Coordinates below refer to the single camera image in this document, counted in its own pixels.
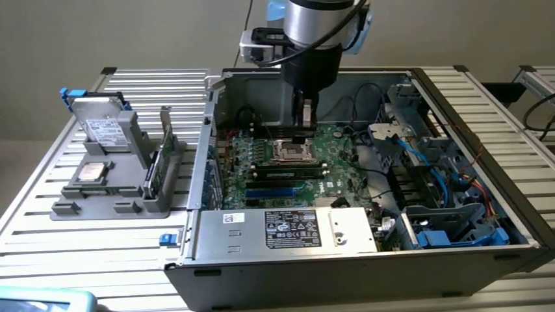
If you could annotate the silver power supply unit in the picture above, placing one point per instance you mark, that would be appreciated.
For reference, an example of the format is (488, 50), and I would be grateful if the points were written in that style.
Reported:
(281, 234)

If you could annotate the silver CPU chip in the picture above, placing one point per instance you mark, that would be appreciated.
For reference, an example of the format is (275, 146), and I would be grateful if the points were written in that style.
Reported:
(91, 171)

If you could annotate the green graphics card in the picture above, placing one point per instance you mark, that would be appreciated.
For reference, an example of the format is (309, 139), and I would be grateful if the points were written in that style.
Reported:
(163, 152)

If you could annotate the CPU socket with metal frame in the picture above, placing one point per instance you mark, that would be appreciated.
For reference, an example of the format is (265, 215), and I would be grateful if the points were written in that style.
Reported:
(292, 152)

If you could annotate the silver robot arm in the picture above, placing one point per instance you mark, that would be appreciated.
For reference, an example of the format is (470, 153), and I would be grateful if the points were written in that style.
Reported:
(305, 19)

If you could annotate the installed black RAM stick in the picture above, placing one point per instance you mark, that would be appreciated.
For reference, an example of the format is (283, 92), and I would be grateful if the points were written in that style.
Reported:
(288, 166)
(288, 175)

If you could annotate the blue expansion slot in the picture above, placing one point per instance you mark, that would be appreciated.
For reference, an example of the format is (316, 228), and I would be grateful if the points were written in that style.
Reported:
(271, 193)

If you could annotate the silver hard disk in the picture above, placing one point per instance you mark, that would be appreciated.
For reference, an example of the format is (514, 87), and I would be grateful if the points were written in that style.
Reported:
(97, 120)

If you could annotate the blue disk carrier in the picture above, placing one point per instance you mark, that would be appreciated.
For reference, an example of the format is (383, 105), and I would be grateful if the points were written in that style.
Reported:
(69, 94)

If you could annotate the grey parts rack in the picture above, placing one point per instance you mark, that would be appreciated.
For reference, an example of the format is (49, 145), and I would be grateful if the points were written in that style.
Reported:
(108, 208)

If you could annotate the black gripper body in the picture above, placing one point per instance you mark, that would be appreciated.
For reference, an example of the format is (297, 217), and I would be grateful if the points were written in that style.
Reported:
(312, 70)

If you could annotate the black expansion slot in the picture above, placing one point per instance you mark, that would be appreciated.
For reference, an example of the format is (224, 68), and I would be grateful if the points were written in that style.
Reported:
(272, 185)

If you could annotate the grey open PC case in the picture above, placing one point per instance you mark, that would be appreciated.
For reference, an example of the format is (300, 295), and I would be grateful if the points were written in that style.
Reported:
(303, 279)

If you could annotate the grey disk bay cage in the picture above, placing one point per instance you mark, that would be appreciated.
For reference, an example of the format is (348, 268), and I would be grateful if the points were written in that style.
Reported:
(451, 221)

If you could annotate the metal drive bracket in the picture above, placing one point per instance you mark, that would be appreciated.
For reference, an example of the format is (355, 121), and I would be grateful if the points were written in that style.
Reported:
(399, 123)

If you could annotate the blue case latch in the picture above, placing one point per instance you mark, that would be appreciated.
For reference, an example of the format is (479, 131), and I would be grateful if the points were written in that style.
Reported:
(168, 239)

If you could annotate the teal plastic object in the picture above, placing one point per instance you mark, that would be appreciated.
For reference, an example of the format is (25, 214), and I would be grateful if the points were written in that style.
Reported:
(39, 299)

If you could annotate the aluminium slat side table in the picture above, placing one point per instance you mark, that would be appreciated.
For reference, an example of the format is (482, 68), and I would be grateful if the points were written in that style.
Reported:
(538, 78)

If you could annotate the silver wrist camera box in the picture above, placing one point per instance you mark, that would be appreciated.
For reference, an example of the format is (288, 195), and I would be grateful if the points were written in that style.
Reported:
(255, 45)

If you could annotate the green motherboard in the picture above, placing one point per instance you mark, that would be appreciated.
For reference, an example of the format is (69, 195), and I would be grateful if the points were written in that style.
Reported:
(341, 152)

